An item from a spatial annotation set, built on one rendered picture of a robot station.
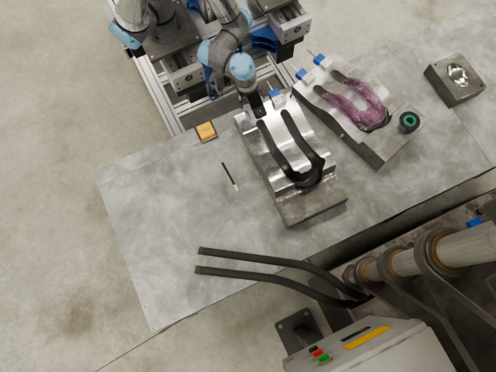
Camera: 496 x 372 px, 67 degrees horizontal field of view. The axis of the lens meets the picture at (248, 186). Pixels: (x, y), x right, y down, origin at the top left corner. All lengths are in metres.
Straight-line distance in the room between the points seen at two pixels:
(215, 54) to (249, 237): 0.69
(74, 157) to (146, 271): 1.37
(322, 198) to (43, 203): 1.83
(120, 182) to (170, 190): 0.21
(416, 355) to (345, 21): 2.54
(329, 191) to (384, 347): 0.78
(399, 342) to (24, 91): 2.81
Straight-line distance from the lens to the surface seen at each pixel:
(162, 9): 1.47
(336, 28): 3.00
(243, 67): 1.18
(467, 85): 1.87
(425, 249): 0.80
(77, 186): 2.64
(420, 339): 0.86
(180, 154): 1.61
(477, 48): 2.09
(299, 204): 1.46
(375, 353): 0.84
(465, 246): 0.71
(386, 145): 1.56
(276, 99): 1.56
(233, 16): 1.28
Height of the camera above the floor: 2.26
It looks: 73 degrees down
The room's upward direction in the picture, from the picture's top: 5 degrees counter-clockwise
